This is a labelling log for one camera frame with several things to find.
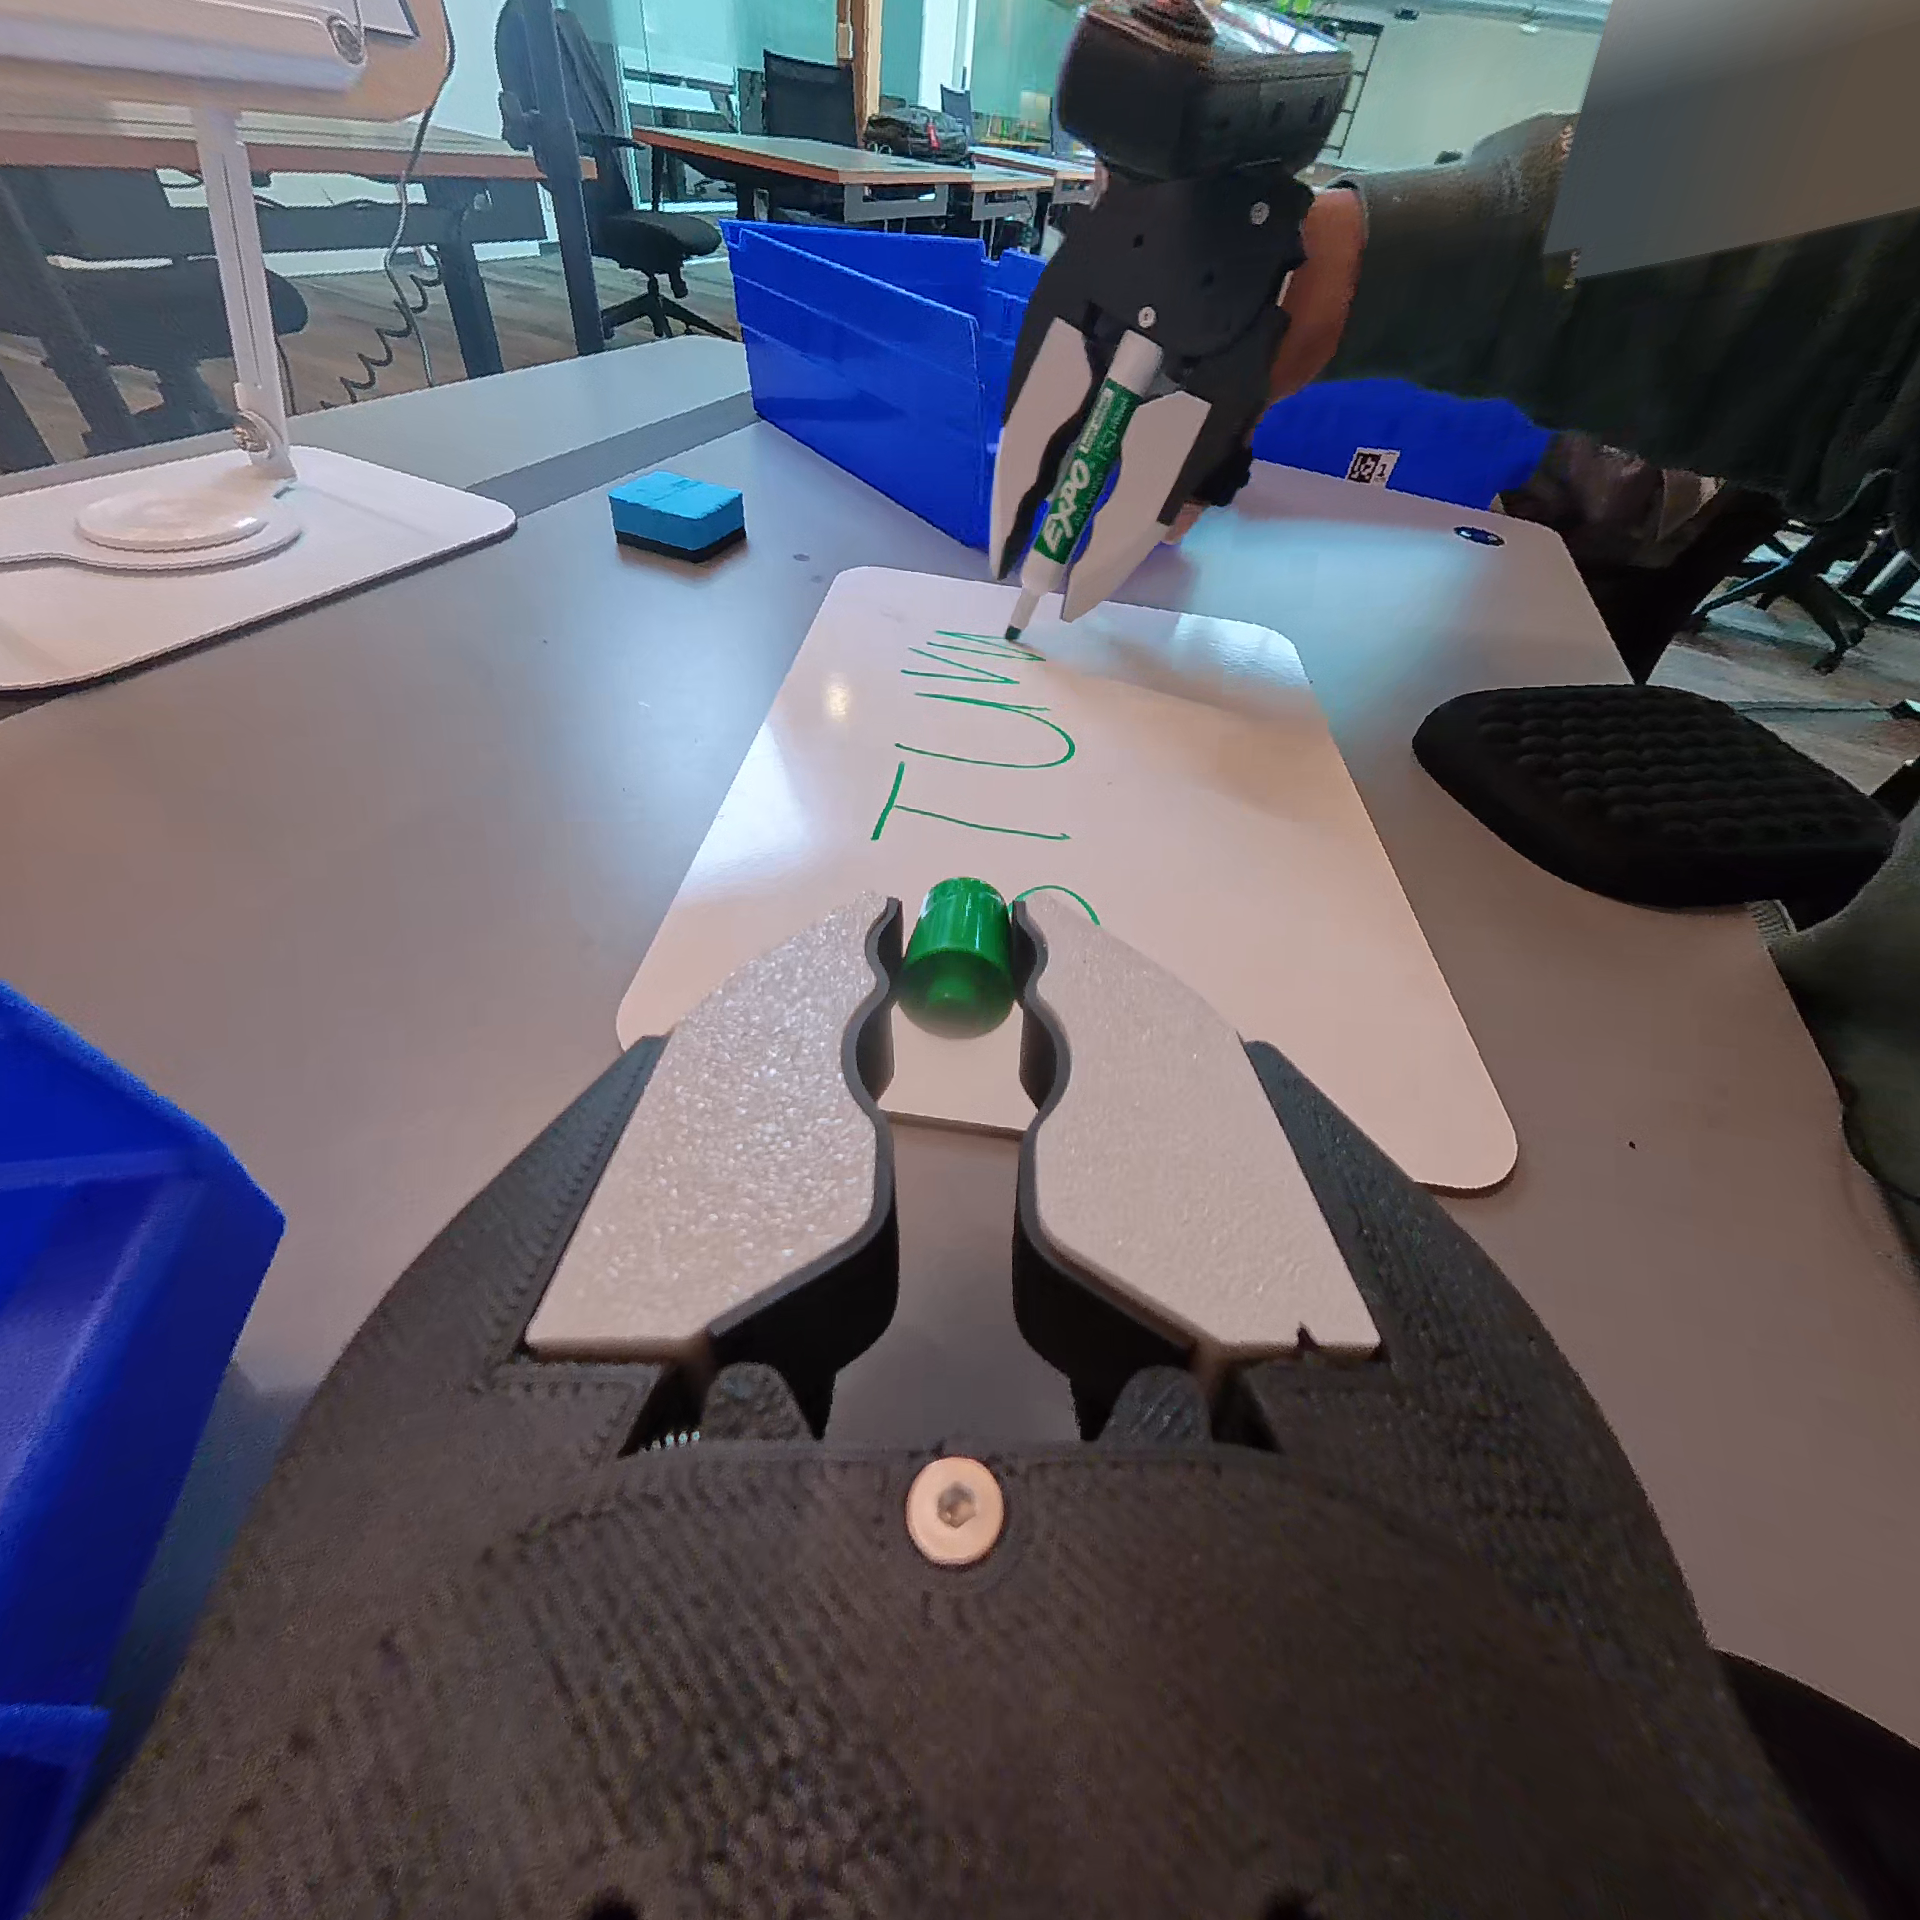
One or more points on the person's right forearm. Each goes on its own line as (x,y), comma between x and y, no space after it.
(1573,329)

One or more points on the black backpack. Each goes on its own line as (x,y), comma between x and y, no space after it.
(919,136)

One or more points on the wooden desk black legs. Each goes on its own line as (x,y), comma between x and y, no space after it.
(374,147)

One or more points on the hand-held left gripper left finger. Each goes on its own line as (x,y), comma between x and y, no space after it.
(723,1169)

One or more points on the small white whiteboard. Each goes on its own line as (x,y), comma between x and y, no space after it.
(1279,899)

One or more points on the long grey desk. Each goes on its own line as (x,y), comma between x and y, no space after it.
(810,155)

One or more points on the black mesh armrest pad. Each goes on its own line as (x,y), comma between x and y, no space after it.
(1649,789)

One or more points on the green dry erase marker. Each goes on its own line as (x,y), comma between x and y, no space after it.
(1084,450)

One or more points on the blue whiteboard eraser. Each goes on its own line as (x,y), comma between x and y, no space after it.
(677,508)

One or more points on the person's right hand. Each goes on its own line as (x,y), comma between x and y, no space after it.
(1325,286)

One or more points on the green marker cap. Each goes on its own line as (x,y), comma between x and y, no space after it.
(962,963)

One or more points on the black office chair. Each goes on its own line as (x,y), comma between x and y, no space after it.
(645,240)
(164,309)

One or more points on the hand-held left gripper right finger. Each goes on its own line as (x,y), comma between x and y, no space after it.
(1184,1169)

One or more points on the dark jacket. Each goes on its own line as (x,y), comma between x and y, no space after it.
(1649,539)

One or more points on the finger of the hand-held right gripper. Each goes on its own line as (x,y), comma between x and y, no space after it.
(1035,436)
(1150,484)

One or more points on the white mat with blue sticker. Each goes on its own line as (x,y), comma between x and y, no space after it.
(1497,604)

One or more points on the black office chair base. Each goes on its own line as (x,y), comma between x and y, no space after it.
(1824,583)

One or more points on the tagged blue plastic bin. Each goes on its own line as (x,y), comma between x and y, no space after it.
(1440,436)

